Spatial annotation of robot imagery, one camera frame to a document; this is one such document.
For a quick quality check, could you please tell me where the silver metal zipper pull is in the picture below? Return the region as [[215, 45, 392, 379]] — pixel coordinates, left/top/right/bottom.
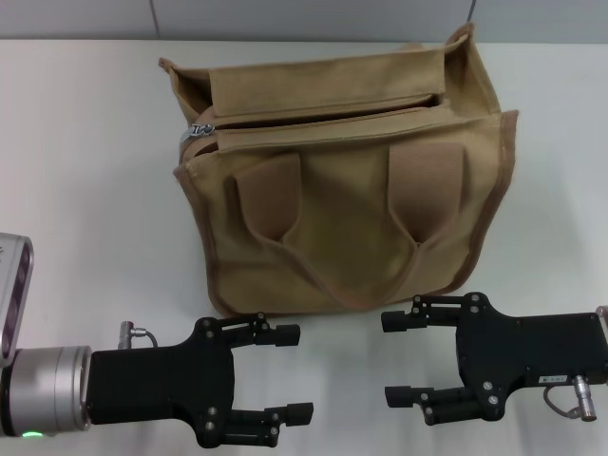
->
[[179, 122, 215, 143]]

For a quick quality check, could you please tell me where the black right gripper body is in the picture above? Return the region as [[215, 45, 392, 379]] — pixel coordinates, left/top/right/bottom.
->
[[453, 293, 607, 422]]

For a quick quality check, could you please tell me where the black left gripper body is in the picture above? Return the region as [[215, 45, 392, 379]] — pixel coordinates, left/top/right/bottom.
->
[[87, 316, 238, 450]]

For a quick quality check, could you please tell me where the khaki canvas food bag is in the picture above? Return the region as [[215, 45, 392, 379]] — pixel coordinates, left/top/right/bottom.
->
[[158, 22, 520, 318]]

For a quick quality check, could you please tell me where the left gripper cable with plug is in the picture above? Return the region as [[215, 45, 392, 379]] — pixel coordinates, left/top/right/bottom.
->
[[118, 321, 161, 351]]

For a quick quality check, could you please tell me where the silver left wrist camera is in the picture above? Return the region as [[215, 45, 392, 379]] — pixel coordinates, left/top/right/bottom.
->
[[0, 232, 35, 367]]

